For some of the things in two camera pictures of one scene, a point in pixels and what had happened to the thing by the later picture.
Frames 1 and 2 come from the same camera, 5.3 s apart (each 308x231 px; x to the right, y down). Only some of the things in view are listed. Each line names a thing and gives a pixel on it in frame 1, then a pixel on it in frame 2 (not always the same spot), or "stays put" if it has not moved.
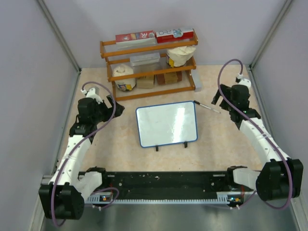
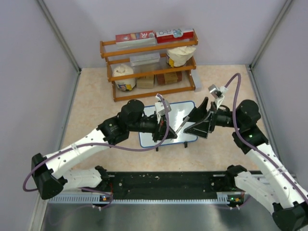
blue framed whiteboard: x=167 y=123 stays put
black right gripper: x=225 y=90 → x=202 y=127
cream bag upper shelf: x=178 y=57 stays put
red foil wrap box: x=141 y=39 stays put
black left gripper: x=109 y=111 → x=160 y=134
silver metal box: x=145 y=59 stays put
